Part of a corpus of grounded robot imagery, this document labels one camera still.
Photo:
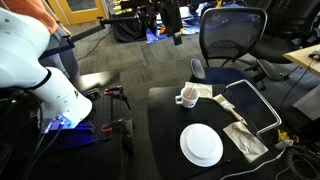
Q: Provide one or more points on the black mesh office chair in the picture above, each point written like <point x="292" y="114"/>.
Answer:
<point x="230" y="33"/>

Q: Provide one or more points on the black computer mouse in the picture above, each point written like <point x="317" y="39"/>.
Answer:
<point x="315" y="54"/>

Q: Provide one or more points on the black tripod pole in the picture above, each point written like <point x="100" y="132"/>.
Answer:
<point x="70" y="40"/>

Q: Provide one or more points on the wooden handled paint brush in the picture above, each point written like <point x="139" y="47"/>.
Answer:
<point x="227" y="106"/>

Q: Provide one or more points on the white round plate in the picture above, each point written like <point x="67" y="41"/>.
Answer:
<point x="201" y="145"/>

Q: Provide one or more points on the lower red black clamp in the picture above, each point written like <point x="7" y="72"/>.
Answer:
<point x="119" y="124"/>

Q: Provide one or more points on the chrome metal bar frame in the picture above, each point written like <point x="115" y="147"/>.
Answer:
<point x="264" y="116"/>

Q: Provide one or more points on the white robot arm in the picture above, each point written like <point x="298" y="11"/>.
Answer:
<point x="23" y="39"/>

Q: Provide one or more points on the orange marker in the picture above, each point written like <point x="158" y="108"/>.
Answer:
<point x="190" y="92"/>

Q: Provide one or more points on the yellow door frame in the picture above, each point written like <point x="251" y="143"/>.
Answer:
<point x="72" y="12"/>

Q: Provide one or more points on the person in orange shirt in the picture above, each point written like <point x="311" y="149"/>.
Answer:
<point x="40" y="10"/>

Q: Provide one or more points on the yellow black tool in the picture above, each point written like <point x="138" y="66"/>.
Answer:
<point x="284" y="135"/>

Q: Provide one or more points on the light wooden desk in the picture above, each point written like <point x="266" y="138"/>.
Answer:
<point x="302" y="58"/>

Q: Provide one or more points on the red black clamp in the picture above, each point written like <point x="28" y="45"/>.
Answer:
<point x="119" y="124"/>
<point x="117" y="93"/>

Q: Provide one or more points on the white ceramic mug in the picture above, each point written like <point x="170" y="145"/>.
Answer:
<point x="181" y="99"/>

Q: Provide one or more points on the beige folded napkin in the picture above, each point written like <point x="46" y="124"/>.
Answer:
<point x="205" y="91"/>

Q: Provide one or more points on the upper red black clamp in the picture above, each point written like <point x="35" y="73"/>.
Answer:
<point x="117" y="93"/>

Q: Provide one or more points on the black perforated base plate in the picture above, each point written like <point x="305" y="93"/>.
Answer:
<point x="79" y="124"/>

